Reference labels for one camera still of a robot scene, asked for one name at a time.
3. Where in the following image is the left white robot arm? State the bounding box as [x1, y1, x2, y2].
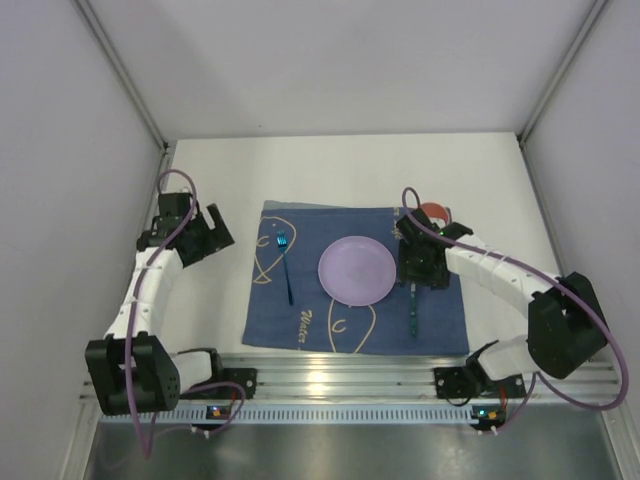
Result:
[85, 192, 234, 416]

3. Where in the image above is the purple cable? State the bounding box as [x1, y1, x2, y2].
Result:
[123, 169, 247, 460]
[401, 187, 630, 434]

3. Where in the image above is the perforated grey cable tray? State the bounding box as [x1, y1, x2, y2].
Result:
[99, 404, 506, 426]

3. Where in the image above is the orange plastic cup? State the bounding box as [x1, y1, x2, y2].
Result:
[420, 202, 452, 227]

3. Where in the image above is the purple plastic plate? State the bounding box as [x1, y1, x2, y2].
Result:
[318, 236, 396, 307]

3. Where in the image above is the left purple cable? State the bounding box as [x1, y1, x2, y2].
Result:
[123, 169, 247, 460]

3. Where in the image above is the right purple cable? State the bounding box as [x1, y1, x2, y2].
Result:
[401, 187, 630, 434]

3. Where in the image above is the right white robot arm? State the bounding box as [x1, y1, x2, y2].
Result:
[397, 209, 608, 394]

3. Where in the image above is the blue cloth placemat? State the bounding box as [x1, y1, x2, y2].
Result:
[242, 200, 470, 356]

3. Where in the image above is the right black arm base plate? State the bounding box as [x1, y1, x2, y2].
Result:
[433, 367, 476, 407]

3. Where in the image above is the spoon with green handle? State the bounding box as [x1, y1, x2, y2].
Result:
[409, 282, 418, 338]

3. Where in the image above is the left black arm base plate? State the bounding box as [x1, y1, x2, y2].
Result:
[180, 368, 258, 400]

